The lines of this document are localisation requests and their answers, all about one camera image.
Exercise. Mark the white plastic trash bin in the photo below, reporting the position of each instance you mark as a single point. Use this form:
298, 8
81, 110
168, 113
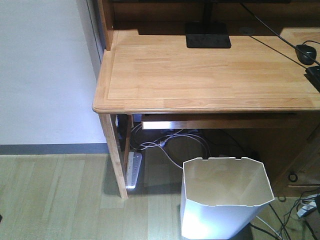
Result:
221, 195

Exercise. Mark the white power strip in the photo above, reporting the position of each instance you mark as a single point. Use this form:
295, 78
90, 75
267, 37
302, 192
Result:
306, 207
133, 169

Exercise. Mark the light wooden desk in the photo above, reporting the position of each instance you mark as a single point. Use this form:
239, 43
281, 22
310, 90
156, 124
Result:
256, 85

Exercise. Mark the black monitor stand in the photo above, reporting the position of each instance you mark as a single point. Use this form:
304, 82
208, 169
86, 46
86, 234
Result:
207, 34

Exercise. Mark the black keyboard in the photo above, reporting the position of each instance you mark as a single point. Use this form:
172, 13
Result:
313, 75

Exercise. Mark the black computer mouse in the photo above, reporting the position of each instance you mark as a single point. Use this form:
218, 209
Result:
306, 54

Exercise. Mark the white power strip right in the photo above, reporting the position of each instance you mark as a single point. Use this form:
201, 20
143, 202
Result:
306, 207

